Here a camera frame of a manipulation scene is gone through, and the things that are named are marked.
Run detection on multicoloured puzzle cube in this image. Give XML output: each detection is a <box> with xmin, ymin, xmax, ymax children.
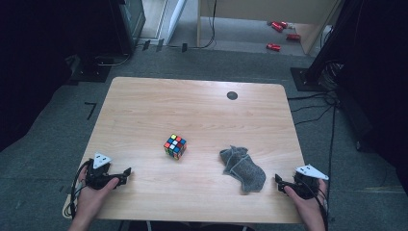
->
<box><xmin>163</xmin><ymin>133</ymin><xmax>188</xmax><ymax>161</ymax></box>

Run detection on hand-held gripper cable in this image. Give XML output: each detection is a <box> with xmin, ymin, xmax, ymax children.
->
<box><xmin>312</xmin><ymin>184</ymin><xmax>330</xmax><ymax>231</ymax></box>
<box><xmin>63</xmin><ymin>159</ymin><xmax>94</xmax><ymax>219</ymax></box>

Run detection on grey microfibre cloth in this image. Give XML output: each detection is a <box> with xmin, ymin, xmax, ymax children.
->
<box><xmin>218</xmin><ymin>144</ymin><xmax>268</xmax><ymax>194</ymax></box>

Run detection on long black floor cable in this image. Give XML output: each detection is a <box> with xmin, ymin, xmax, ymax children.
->
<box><xmin>320</xmin><ymin>105</ymin><xmax>337</xmax><ymax>231</ymax></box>

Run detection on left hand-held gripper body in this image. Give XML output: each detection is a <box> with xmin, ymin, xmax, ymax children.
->
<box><xmin>85</xmin><ymin>152</ymin><xmax>114</xmax><ymax>191</ymax></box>

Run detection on black curtain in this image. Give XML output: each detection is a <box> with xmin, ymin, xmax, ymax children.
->
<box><xmin>0</xmin><ymin>0</ymin><xmax>124</xmax><ymax>152</ymax></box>
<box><xmin>333</xmin><ymin>0</ymin><xmax>408</xmax><ymax>193</ymax></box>

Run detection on black floor cables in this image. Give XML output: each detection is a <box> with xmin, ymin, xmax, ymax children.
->
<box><xmin>287</xmin><ymin>90</ymin><xmax>338</xmax><ymax>127</ymax></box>

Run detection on hanging black cable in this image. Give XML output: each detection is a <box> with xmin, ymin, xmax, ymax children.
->
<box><xmin>166</xmin><ymin>0</ymin><xmax>217</xmax><ymax>50</ymax></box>

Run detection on person's right hand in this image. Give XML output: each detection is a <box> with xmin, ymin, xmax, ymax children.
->
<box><xmin>284</xmin><ymin>179</ymin><xmax>328</xmax><ymax>222</ymax></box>

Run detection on right hand-held gripper cable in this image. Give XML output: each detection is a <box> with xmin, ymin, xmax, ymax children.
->
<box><xmin>312</xmin><ymin>184</ymin><xmax>330</xmax><ymax>231</ymax></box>

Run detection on white board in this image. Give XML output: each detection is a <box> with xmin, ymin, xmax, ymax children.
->
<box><xmin>166</xmin><ymin>0</ymin><xmax>188</xmax><ymax>44</ymax></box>

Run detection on flat black stand base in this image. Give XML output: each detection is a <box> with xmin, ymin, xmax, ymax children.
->
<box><xmin>290</xmin><ymin>66</ymin><xmax>328</xmax><ymax>92</ymax></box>
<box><xmin>68</xmin><ymin>54</ymin><xmax>112</xmax><ymax>84</ymax></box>

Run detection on black looped floor cable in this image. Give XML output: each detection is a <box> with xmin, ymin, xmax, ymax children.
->
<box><xmin>94</xmin><ymin>52</ymin><xmax>133</xmax><ymax>67</ymax></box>

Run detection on black glass-front cabinet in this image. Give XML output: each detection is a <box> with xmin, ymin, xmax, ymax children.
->
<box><xmin>109</xmin><ymin>0</ymin><xmax>147</xmax><ymax>56</ymax></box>

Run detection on person's left hand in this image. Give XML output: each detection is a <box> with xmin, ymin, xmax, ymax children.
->
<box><xmin>74</xmin><ymin>167</ymin><xmax>120</xmax><ymax>220</ymax></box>

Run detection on left hand-held gripper cable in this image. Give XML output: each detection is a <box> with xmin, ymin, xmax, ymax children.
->
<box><xmin>63</xmin><ymin>159</ymin><xmax>94</xmax><ymax>219</ymax></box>

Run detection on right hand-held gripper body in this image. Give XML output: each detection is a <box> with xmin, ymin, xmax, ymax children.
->
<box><xmin>292</xmin><ymin>164</ymin><xmax>330</xmax><ymax>200</ymax></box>

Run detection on bundle of black cables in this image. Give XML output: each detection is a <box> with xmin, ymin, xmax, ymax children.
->
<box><xmin>319</xmin><ymin>61</ymin><xmax>344</xmax><ymax>91</ymax></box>

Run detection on black stand post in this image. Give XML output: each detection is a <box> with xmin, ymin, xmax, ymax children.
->
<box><xmin>304</xmin><ymin>0</ymin><xmax>364</xmax><ymax>85</ymax></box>

